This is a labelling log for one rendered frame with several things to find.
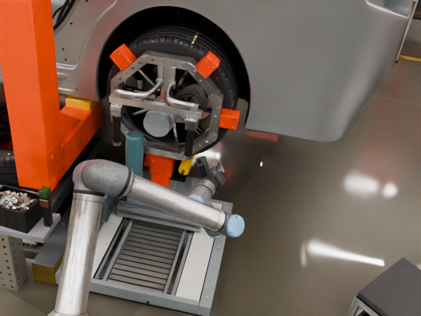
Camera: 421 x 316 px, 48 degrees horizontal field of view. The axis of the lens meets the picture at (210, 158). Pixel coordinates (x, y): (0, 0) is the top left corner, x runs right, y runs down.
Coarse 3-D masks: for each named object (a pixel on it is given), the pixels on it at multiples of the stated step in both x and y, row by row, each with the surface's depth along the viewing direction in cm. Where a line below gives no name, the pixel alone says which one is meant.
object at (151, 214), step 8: (120, 200) 273; (120, 208) 270; (128, 208) 269; (136, 208) 272; (144, 208) 273; (152, 208) 273; (128, 216) 272; (136, 216) 271; (144, 216) 270; (152, 216) 269; (160, 216) 268; (168, 216) 267; (176, 216) 270; (168, 224) 270; (176, 224) 269; (184, 224) 268; (192, 224) 267
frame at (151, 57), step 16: (144, 64) 216; (160, 64) 214; (176, 64) 213; (192, 64) 211; (112, 80) 223; (208, 80) 219; (128, 128) 238; (144, 144) 242; (160, 144) 244; (208, 144) 233
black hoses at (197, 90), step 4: (196, 84) 211; (176, 88) 222; (184, 88) 210; (188, 88) 208; (192, 88) 207; (196, 88) 208; (200, 88) 210; (180, 92) 212; (184, 92) 208; (188, 92) 206; (192, 92) 205; (196, 92) 206; (200, 92) 208; (176, 96) 213; (180, 96) 212; (196, 96) 205; (200, 96) 208; (204, 96) 211; (200, 100) 206; (204, 100) 209; (208, 100) 213; (200, 104) 207; (204, 104) 208; (208, 104) 213; (200, 108) 207; (204, 108) 207
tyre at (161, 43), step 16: (144, 32) 237; (160, 32) 225; (176, 32) 224; (192, 32) 228; (128, 48) 223; (144, 48) 220; (160, 48) 219; (176, 48) 218; (192, 48) 216; (208, 48) 223; (224, 64) 226; (224, 80) 222; (224, 96) 226; (224, 128) 236
